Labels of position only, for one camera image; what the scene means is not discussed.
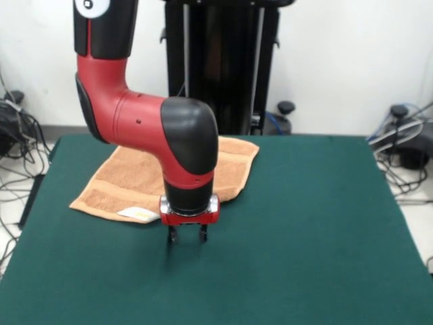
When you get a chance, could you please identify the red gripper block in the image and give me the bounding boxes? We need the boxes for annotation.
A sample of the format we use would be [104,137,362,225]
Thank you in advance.
[158,194,222,245]

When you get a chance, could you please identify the tan terry towel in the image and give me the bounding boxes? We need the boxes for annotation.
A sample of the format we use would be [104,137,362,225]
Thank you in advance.
[68,136,260,224]

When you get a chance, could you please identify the dark green table cloth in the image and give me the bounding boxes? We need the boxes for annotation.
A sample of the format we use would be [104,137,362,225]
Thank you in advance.
[0,134,433,325]

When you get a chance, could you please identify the black floor base foot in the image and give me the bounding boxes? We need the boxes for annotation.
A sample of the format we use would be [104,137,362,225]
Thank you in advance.
[0,90,26,156]
[370,104,433,170]

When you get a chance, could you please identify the tangled black floor cables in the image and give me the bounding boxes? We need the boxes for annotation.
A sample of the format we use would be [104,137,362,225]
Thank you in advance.
[375,155,433,204]
[0,67,53,275]

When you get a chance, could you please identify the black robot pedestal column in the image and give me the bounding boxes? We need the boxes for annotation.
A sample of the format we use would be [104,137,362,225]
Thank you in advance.
[130,0,281,136]

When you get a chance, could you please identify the blue cable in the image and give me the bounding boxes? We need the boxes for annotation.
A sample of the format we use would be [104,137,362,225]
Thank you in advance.
[367,102,433,142]

